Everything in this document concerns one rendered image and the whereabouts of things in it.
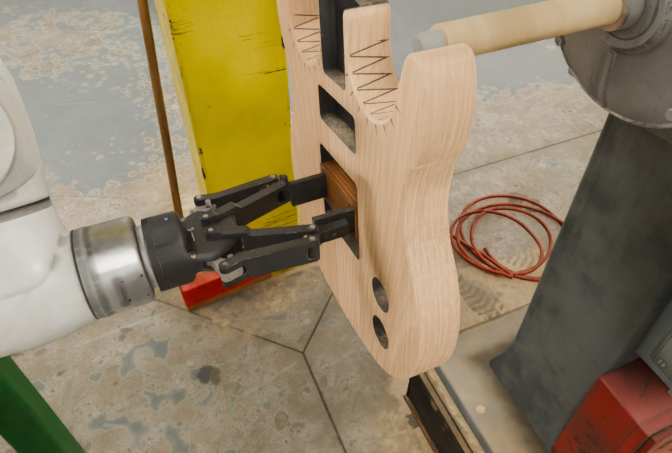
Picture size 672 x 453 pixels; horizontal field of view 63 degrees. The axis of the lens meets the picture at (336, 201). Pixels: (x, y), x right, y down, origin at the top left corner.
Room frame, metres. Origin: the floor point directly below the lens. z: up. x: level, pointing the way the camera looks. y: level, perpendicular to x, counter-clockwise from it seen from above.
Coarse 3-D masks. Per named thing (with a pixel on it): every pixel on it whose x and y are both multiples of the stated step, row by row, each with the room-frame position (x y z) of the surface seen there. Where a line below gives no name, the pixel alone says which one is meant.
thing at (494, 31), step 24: (552, 0) 0.46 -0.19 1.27; (576, 0) 0.46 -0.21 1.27; (600, 0) 0.47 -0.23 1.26; (456, 24) 0.42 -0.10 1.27; (480, 24) 0.42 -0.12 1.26; (504, 24) 0.43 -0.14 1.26; (528, 24) 0.43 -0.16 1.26; (552, 24) 0.44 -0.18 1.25; (576, 24) 0.45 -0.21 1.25; (600, 24) 0.46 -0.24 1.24; (480, 48) 0.41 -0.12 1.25; (504, 48) 0.43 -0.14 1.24
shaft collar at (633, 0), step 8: (624, 0) 0.47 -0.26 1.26; (632, 0) 0.47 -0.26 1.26; (640, 0) 0.47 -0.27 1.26; (624, 8) 0.47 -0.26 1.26; (632, 8) 0.47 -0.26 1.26; (640, 8) 0.47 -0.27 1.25; (624, 16) 0.47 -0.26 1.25; (632, 16) 0.47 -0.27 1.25; (640, 16) 0.47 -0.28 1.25; (616, 24) 0.47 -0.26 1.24; (624, 24) 0.47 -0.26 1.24; (632, 24) 0.47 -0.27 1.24
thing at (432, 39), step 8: (424, 32) 0.41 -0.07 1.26; (432, 32) 0.41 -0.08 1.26; (440, 32) 0.41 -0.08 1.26; (416, 40) 0.41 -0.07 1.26; (424, 40) 0.40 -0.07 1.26; (432, 40) 0.40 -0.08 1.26; (440, 40) 0.40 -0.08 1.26; (416, 48) 0.41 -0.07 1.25; (424, 48) 0.40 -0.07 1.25; (432, 48) 0.40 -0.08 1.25
